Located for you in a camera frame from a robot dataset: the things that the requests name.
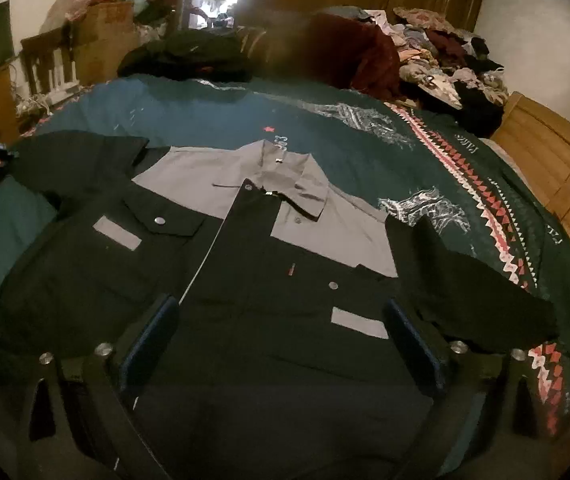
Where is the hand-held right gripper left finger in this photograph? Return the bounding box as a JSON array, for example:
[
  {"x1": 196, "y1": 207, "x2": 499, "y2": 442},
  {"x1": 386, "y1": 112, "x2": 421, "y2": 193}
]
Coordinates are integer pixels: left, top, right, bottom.
[{"x1": 15, "y1": 294, "x2": 183, "y2": 480}]

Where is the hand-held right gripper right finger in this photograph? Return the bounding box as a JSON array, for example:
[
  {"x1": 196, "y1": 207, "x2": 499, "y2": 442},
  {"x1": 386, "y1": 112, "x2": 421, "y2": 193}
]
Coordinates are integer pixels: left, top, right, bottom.
[{"x1": 384, "y1": 297, "x2": 562, "y2": 480}]

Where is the black and grey jacket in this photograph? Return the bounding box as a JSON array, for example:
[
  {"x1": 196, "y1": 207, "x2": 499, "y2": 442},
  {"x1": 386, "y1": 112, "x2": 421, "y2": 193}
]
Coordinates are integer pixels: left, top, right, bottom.
[{"x1": 0, "y1": 130, "x2": 560, "y2": 480}]

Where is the pile of black clothes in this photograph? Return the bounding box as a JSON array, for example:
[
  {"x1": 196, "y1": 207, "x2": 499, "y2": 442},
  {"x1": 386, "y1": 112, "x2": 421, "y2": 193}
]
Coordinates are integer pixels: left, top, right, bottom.
[{"x1": 117, "y1": 30, "x2": 257, "y2": 83}]

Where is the heap of mixed patterned clothes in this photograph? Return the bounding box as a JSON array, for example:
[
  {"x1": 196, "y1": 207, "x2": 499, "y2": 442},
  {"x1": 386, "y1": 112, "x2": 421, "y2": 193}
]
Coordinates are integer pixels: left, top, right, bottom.
[{"x1": 365, "y1": 6, "x2": 512, "y2": 137}]

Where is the dark wooden chair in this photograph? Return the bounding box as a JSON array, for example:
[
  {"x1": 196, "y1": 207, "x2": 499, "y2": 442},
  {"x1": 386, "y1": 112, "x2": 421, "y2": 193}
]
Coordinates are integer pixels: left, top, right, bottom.
[{"x1": 20, "y1": 27, "x2": 84, "y2": 107}]

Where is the plain brown cardboard box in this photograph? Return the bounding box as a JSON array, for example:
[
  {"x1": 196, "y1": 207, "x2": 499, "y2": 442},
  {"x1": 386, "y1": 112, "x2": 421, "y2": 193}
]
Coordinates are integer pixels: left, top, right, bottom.
[{"x1": 71, "y1": 35, "x2": 133, "y2": 86}]

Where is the teal printed blanket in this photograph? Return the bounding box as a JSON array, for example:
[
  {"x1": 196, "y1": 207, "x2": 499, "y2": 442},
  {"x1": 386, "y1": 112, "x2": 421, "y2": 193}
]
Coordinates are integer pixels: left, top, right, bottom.
[{"x1": 0, "y1": 74, "x2": 570, "y2": 480}]

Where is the dark red cloth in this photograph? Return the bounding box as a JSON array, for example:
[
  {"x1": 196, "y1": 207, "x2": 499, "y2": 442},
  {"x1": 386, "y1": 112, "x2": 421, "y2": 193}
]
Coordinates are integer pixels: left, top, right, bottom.
[{"x1": 309, "y1": 12, "x2": 407, "y2": 106}]

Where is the tangle of white cables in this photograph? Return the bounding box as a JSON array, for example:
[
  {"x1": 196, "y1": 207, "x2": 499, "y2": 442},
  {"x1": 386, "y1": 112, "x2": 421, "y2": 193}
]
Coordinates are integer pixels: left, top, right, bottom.
[{"x1": 14, "y1": 86, "x2": 68, "y2": 122}]

